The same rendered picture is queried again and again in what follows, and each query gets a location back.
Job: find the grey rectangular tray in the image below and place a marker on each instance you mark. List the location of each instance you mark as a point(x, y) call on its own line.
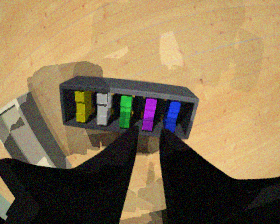
point(25, 136)

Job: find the green fuse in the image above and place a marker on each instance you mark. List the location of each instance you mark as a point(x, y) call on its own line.
point(125, 116)

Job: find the dark grey fuse block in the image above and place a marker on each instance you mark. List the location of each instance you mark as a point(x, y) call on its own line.
point(95, 103)

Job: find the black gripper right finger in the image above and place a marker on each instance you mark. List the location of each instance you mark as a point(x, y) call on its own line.
point(198, 193)

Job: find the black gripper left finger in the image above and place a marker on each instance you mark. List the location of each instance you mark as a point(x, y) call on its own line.
point(93, 192)

